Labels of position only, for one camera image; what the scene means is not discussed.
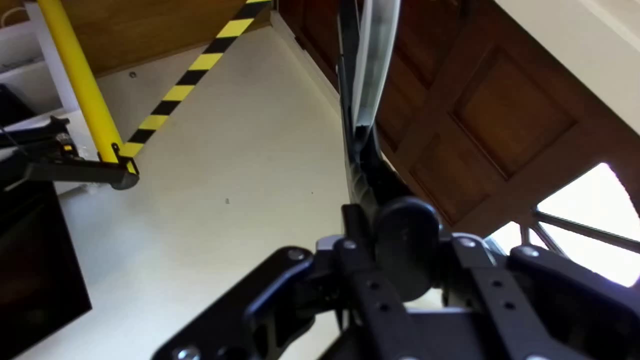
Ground yellow black barrier tape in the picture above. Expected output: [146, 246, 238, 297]
[117, 0, 272, 162]

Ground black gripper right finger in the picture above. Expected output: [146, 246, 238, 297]
[371, 195, 446, 301]

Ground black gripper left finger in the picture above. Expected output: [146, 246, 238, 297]
[338, 202, 377, 268]

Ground dark brown door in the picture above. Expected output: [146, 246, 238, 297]
[275, 0, 640, 235]

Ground long black stick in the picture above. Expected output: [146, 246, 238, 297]
[336, 0, 406, 228]

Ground bright window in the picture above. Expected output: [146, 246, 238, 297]
[486, 162, 640, 287]

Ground large black flat panel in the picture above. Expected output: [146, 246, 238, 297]
[0, 178, 94, 360]

